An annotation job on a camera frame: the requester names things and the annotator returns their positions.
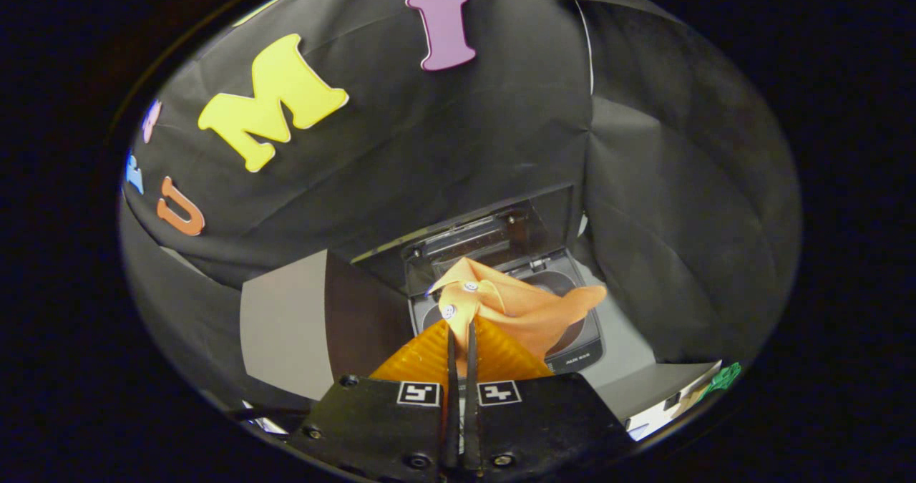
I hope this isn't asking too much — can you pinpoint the grey washing machine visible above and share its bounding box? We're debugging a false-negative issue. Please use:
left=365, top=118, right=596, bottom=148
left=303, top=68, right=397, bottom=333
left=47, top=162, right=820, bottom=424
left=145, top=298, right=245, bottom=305
left=404, top=247, right=661, bottom=392

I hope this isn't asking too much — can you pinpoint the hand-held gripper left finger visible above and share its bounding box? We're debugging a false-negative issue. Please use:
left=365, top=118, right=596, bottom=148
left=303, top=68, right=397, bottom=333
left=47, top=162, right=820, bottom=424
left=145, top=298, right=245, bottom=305
left=286, top=318, right=459, bottom=474

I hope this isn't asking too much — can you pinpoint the dark washing machine lid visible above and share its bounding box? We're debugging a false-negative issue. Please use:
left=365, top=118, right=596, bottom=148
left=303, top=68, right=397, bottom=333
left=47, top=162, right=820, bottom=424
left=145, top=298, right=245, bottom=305
left=402, top=200, right=555, bottom=283

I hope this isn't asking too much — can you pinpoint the black backdrop cloth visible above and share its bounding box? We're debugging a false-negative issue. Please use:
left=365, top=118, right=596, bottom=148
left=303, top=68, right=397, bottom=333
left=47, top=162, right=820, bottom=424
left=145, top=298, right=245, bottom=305
left=118, top=0, right=802, bottom=412

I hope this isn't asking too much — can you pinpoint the green white clutter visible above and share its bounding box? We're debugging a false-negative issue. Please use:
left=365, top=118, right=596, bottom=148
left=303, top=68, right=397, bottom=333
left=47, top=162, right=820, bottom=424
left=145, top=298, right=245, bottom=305
left=630, top=360, right=744, bottom=441

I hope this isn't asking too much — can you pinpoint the orange polo shirt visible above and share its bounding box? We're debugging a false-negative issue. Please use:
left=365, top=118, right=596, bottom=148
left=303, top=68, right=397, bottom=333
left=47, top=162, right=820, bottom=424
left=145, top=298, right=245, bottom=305
left=427, top=256, right=608, bottom=378

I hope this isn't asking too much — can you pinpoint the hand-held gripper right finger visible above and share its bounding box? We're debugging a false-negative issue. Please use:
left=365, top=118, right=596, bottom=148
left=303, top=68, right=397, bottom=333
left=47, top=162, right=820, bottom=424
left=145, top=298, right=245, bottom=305
left=464, top=317, right=635, bottom=474

